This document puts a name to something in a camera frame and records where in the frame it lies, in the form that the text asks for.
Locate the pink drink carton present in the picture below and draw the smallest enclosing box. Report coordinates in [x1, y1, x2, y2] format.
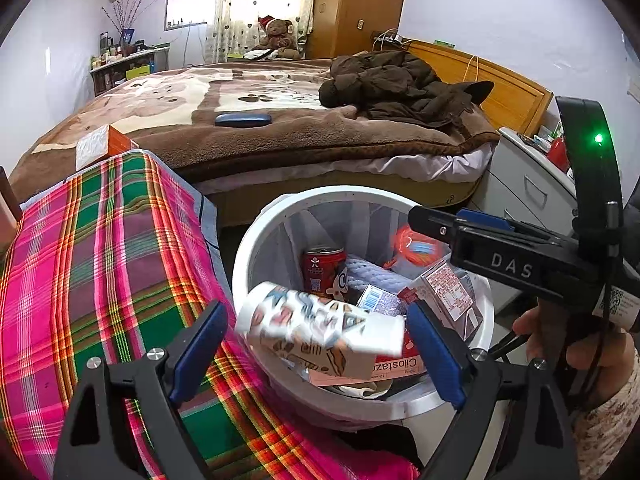
[410, 260, 483, 341]

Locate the red cardboard box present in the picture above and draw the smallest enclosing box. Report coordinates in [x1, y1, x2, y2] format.
[307, 350, 431, 386]

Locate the wooden headboard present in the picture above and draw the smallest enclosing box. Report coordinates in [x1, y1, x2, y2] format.
[402, 40, 553, 136]

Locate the plaid tablecloth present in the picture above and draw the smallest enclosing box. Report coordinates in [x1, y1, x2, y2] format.
[0, 151, 421, 480]

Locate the orange tissue box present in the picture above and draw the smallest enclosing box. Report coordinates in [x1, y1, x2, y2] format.
[75, 125, 141, 171]

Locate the bare branch bouquet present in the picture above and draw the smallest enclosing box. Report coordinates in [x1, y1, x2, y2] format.
[101, 0, 161, 43]

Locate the blue glasses case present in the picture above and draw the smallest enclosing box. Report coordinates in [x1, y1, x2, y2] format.
[215, 112, 272, 128]

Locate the red drink can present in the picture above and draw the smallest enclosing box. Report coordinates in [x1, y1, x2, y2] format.
[301, 245, 348, 297]

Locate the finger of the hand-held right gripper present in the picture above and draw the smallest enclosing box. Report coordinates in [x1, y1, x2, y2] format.
[407, 206, 581, 281]
[457, 207, 571, 249]

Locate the dark brown jacket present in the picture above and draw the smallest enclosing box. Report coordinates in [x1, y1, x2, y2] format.
[318, 51, 495, 128]

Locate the grey drawer nightstand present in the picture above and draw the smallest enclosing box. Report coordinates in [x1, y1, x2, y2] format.
[470, 127, 586, 311]

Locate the white foam fruit net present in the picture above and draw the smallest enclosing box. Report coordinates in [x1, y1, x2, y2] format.
[345, 255, 401, 291]

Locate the white round bin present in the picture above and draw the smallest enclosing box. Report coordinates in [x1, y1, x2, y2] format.
[232, 186, 496, 420]

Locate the brown teddy bear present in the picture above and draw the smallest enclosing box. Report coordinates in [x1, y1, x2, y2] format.
[252, 15, 301, 61]

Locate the person's right hand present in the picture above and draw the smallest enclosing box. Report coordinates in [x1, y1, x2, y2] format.
[512, 305, 638, 406]

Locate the window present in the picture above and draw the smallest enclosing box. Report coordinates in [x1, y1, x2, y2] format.
[165, 0, 215, 32]

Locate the patterned paper cup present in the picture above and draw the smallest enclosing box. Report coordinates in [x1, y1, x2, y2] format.
[235, 281, 406, 378]

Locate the white blue milk carton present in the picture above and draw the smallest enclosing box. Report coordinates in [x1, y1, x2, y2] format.
[357, 284, 406, 317]

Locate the wooden wardrobe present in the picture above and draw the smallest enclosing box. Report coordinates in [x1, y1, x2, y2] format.
[306, 0, 411, 61]

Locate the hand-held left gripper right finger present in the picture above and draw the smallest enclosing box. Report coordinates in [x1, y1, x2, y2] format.
[406, 302, 581, 480]

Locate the cream packet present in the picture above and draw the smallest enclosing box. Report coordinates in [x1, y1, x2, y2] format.
[332, 380, 396, 401]

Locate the red jar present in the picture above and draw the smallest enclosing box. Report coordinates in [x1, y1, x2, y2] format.
[547, 136, 571, 173]

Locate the cluttered dresser table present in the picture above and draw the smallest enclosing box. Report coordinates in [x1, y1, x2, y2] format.
[90, 45, 171, 97]

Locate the bed with brown blanket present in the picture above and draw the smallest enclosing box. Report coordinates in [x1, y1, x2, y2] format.
[10, 57, 501, 196]

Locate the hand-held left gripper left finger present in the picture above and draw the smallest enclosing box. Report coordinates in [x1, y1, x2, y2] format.
[52, 300, 230, 480]

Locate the yellow bed base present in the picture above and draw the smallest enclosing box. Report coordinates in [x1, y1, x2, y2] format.
[205, 175, 481, 228]

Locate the patterned curtain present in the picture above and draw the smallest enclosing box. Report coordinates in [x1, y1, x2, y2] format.
[205, 0, 321, 63]

